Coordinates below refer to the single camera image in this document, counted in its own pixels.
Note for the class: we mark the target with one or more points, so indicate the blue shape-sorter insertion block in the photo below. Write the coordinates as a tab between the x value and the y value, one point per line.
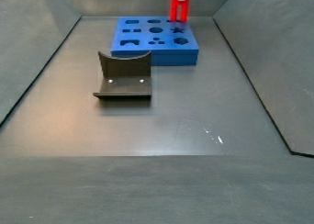
169	39

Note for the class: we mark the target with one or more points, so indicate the black curved holder bracket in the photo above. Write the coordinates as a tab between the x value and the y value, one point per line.
126	76

